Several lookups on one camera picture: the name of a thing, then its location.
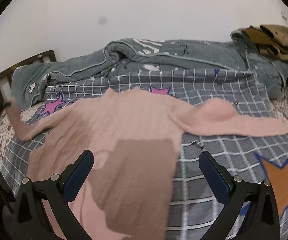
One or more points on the grey checked star duvet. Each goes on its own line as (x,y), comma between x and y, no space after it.
(193,207)

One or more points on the white wall socket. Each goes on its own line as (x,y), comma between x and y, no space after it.
(283,14)

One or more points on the floral bed sheet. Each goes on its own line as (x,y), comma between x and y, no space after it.
(6,130)

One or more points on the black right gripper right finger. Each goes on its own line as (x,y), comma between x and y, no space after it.
(261,220)

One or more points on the grey-green fleece blanket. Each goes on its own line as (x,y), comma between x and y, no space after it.
(130,55)

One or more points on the dark wooden bed headboard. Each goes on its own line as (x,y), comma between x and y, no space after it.
(6,75)

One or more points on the pink knit sweater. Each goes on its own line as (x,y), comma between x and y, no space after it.
(135,136)

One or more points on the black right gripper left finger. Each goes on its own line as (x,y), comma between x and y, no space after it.
(30,220)

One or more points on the brown leopard print cloth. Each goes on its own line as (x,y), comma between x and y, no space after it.
(270,40)

